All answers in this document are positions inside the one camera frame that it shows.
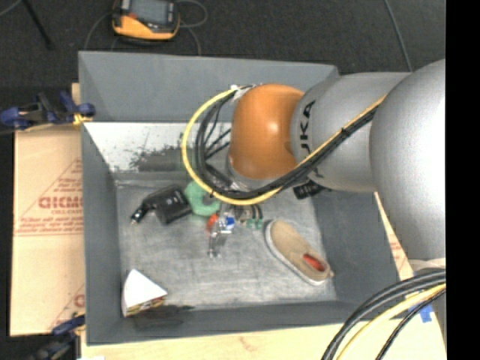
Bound green ring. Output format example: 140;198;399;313
183;180;222;218

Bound white triangular box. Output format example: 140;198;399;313
120;268;169;318

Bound tan shoe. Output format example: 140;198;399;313
264;219;335;287

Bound black box-shaped device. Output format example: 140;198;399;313
130;184;193;227

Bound grey metal bin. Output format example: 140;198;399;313
77;50;403;345

